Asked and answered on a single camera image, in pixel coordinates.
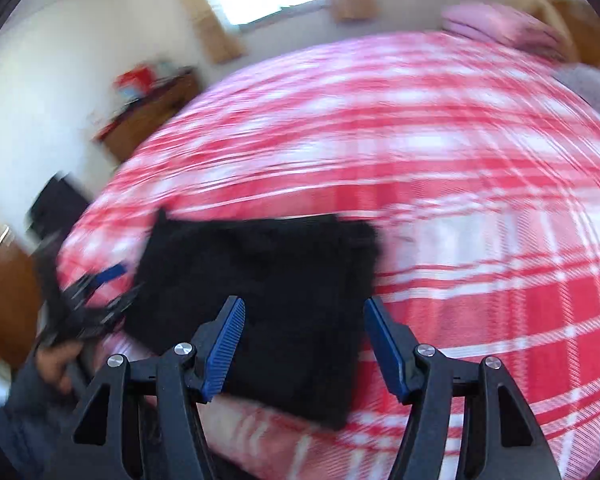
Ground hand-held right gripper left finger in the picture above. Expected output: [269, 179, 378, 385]
[45, 296, 246, 480]

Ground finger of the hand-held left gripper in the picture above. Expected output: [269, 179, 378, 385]
[80, 284, 147, 333]
[72, 261, 129, 297]

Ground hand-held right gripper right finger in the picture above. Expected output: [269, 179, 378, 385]
[364, 296, 563, 480]

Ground black pants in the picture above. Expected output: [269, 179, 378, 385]
[125, 207, 383, 431]

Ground person's left forearm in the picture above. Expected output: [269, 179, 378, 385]
[0, 355, 88, 480]

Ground person's left hand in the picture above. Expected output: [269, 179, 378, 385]
[34, 342, 83, 395]

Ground wooden door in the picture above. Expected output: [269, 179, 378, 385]
[0, 190, 48, 366]

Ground wooden desk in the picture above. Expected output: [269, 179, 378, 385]
[95, 67, 201, 163]

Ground red plaid blanket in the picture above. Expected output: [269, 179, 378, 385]
[57, 30, 600, 480]

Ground red paper bag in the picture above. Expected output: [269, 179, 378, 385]
[115, 65, 156, 101]

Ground cream and wood headboard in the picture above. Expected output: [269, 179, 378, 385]
[525, 0, 600, 68]

